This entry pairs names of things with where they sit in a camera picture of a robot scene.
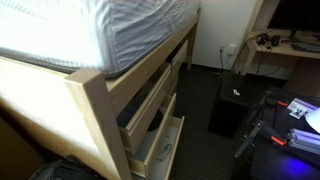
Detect black orange clamp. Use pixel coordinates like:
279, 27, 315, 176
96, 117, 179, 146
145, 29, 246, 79
234, 120, 287, 158
245, 93, 289, 124

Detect black backpack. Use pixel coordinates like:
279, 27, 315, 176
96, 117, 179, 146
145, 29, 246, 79
28, 155, 106, 180

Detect aluminium extrusion rail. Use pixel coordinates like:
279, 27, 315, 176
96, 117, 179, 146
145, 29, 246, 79
289, 129, 320, 155

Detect black headphones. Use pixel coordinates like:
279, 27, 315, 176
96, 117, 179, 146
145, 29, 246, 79
256, 33, 281, 47

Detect wooden drawer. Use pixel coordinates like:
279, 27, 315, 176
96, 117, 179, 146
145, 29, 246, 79
117, 65, 171, 154
131, 115, 185, 180
166, 41, 188, 78
125, 92, 178, 178

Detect white fitted-sheet mattress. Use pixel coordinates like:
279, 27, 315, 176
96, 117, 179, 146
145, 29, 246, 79
0, 0, 200, 78

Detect black power cable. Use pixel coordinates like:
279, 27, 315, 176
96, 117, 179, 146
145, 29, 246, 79
218, 48, 225, 71

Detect white wall outlet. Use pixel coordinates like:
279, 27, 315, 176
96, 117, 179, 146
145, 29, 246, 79
219, 44, 236, 56

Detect black monitor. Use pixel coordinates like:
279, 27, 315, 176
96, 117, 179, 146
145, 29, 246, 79
268, 0, 320, 41

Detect light wooden bed frame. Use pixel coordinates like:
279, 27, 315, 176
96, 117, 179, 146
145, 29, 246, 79
1, 16, 199, 180

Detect black orange clamp far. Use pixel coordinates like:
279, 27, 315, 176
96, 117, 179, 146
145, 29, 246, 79
245, 93, 289, 124

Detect white cloth in drawer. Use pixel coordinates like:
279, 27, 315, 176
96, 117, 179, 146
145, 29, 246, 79
156, 144, 172, 162

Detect black keyboard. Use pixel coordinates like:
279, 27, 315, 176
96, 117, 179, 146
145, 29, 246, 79
291, 43, 320, 53

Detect black box with logo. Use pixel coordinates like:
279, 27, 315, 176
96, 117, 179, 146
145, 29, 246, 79
208, 72, 265, 138

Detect silver metal bracket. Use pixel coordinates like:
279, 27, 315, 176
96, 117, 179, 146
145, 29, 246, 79
287, 98, 317, 119

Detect black orange clamp near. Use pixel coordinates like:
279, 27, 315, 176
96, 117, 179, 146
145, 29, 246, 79
234, 120, 287, 158

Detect light wooden desk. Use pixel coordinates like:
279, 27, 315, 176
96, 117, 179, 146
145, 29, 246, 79
240, 0, 320, 98

